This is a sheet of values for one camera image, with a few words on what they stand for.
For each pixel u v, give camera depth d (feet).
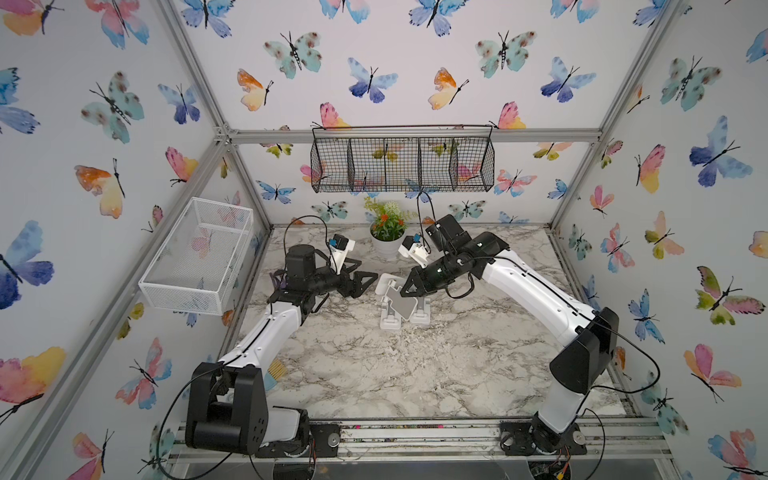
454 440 2.47
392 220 3.25
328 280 2.33
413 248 2.30
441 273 2.11
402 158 3.22
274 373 2.77
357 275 2.37
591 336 1.46
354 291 2.42
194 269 2.91
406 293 2.39
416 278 2.16
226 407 1.37
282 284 2.17
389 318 3.04
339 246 2.32
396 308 2.46
